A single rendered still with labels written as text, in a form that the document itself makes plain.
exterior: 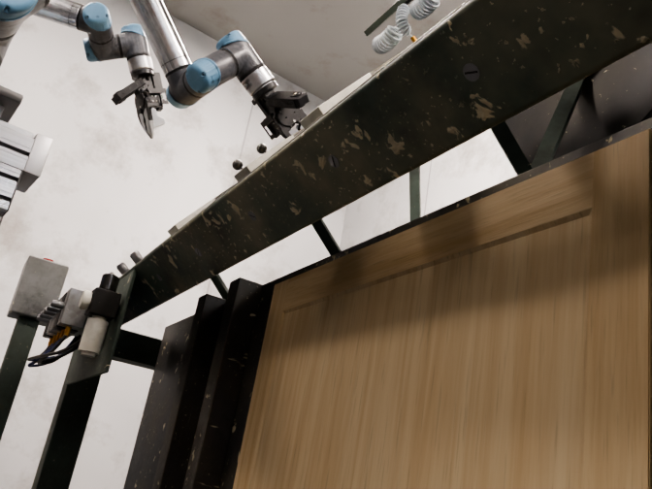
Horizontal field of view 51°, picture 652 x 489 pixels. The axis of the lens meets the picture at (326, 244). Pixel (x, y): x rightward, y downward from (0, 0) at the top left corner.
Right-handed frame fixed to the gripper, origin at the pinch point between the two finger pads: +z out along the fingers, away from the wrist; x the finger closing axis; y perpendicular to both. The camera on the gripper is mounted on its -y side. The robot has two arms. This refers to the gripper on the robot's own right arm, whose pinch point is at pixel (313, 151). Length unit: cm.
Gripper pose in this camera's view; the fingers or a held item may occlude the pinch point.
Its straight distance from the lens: 172.9
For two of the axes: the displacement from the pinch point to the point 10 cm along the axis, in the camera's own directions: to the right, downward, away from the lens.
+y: -4.9, 2.3, 8.4
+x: -6.5, 5.4, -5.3
